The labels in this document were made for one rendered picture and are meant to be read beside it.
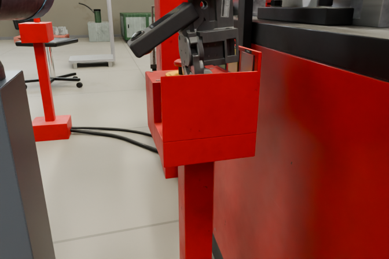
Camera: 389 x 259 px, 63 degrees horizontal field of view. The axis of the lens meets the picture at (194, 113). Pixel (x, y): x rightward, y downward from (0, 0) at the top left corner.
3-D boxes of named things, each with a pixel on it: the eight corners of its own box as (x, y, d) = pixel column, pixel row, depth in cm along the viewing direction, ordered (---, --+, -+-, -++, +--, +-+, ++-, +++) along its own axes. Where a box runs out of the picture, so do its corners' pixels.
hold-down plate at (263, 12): (256, 18, 83) (257, 6, 82) (275, 18, 84) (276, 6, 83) (325, 25, 56) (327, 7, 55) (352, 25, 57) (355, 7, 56)
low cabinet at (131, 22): (180, 36, 990) (180, 12, 968) (194, 41, 841) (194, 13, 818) (121, 37, 945) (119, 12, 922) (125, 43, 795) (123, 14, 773)
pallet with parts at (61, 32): (69, 39, 908) (68, 26, 897) (66, 41, 829) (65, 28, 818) (21, 40, 876) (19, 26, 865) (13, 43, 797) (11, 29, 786)
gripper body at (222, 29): (239, 66, 51) (237, -16, 47) (187, 73, 49) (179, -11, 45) (223, 59, 58) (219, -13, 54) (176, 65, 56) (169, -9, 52)
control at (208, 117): (147, 125, 70) (143, 41, 64) (217, 119, 74) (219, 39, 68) (164, 168, 51) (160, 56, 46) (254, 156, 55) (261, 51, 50)
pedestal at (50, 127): (37, 131, 242) (18, 17, 216) (72, 129, 247) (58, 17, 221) (30, 142, 224) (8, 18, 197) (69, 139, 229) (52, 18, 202)
